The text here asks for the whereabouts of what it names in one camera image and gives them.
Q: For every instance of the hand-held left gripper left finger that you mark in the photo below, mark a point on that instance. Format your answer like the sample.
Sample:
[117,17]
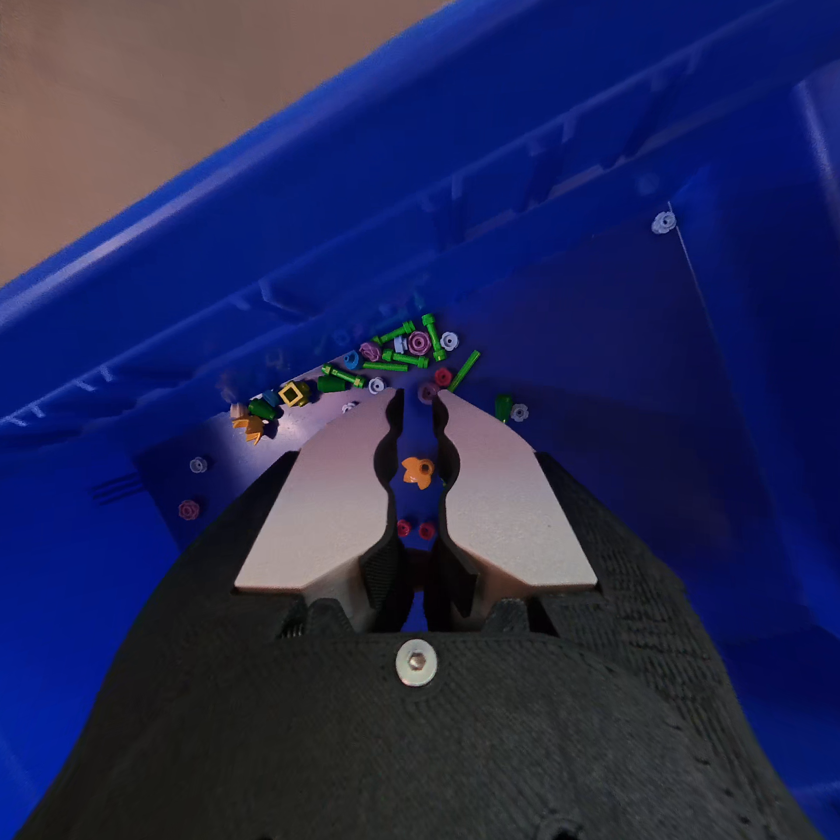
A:
[322,512]

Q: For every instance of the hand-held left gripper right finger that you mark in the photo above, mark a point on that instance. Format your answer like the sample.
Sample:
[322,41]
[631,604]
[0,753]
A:
[512,512]

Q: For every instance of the blue plastic bin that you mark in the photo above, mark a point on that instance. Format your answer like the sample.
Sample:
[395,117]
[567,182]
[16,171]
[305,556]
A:
[630,394]

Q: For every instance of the pile of small toy bricks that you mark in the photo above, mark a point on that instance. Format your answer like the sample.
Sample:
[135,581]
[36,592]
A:
[400,348]

